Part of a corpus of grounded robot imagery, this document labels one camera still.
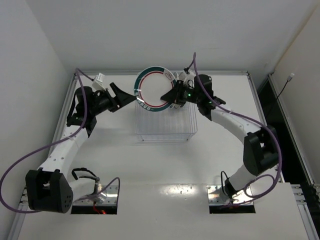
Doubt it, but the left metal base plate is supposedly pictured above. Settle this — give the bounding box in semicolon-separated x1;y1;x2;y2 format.
73;185;119;207

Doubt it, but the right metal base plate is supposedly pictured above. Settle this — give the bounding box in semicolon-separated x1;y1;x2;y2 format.
206;185;253;207

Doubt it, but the metal base plate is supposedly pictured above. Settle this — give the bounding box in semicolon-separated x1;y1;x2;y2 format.
73;185;119;207
206;185;253;207

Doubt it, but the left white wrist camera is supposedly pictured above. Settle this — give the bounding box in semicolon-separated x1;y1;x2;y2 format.
92;73;106;91

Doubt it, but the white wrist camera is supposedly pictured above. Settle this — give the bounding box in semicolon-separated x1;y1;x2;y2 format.
173;70;196;84
92;73;106;91

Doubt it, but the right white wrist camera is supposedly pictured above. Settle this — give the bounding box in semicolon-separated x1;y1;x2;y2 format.
173;70;196;84

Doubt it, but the white wire dish rack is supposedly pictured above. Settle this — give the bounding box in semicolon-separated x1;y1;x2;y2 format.
135;101;198;142

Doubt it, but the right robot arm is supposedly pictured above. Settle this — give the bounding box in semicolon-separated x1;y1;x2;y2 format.
161;74;282;199

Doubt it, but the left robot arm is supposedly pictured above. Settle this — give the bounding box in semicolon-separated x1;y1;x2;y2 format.
25;83;137;213

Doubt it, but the green red rimmed plate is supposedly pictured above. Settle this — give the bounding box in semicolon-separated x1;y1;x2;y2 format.
133;66;176;112

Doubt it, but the black wall cable with plug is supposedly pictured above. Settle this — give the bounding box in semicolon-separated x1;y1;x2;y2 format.
276;72;295;100

